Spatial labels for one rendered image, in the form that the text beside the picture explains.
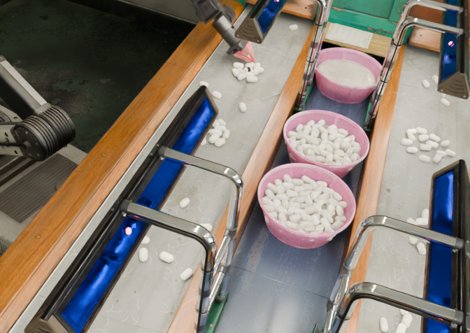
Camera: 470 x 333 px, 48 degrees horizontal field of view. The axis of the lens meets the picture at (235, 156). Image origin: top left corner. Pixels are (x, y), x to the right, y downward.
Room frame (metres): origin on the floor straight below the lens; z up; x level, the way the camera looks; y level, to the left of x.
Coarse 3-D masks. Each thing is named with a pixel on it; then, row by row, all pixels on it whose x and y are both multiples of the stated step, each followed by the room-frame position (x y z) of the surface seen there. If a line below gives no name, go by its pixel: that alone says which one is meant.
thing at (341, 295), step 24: (384, 216) 0.65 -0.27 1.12; (360, 240) 0.64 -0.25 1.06; (432, 240) 0.61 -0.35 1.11; (456, 240) 0.62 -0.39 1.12; (336, 288) 0.64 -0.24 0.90; (360, 288) 0.50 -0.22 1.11; (384, 288) 0.49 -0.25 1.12; (336, 312) 0.50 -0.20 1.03; (432, 312) 0.47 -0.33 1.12; (456, 312) 0.47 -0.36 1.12
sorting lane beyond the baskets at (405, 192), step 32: (416, 64) 1.86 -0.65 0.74; (416, 96) 1.64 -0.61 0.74; (448, 96) 1.67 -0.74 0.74; (448, 128) 1.47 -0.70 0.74; (416, 160) 1.28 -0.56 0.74; (448, 160) 1.30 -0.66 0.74; (384, 192) 1.11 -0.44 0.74; (416, 192) 1.13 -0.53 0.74; (384, 256) 0.88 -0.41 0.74; (416, 256) 0.89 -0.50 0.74; (416, 288) 0.79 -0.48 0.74; (416, 320) 0.70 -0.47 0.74
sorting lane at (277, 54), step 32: (288, 32) 1.96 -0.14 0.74; (224, 64) 1.65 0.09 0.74; (288, 64) 1.72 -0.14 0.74; (224, 96) 1.46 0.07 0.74; (256, 96) 1.49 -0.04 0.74; (160, 128) 1.24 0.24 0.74; (256, 128) 1.31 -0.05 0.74; (224, 160) 1.14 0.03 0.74; (192, 192) 1.00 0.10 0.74; (224, 192) 1.01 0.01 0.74; (96, 224) 0.84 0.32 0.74; (64, 256) 0.73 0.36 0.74; (192, 256) 0.79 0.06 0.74; (128, 288) 0.67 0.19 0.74; (160, 288) 0.69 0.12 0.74; (96, 320) 0.58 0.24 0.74; (128, 320) 0.60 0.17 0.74; (160, 320) 0.61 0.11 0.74
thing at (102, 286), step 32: (192, 96) 0.94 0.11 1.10; (192, 128) 0.85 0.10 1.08; (128, 192) 0.62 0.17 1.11; (160, 192) 0.67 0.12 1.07; (128, 224) 0.57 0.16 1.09; (96, 256) 0.49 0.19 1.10; (128, 256) 0.53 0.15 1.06; (64, 288) 0.42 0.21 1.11; (96, 288) 0.45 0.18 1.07; (32, 320) 0.38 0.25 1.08; (64, 320) 0.38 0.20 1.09
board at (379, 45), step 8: (328, 24) 2.01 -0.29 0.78; (328, 40) 1.88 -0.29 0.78; (376, 40) 1.94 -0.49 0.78; (384, 40) 1.95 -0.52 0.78; (352, 48) 1.86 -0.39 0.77; (360, 48) 1.85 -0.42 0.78; (368, 48) 1.86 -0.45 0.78; (376, 48) 1.87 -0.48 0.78; (384, 48) 1.88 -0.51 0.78; (384, 56) 1.83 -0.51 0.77
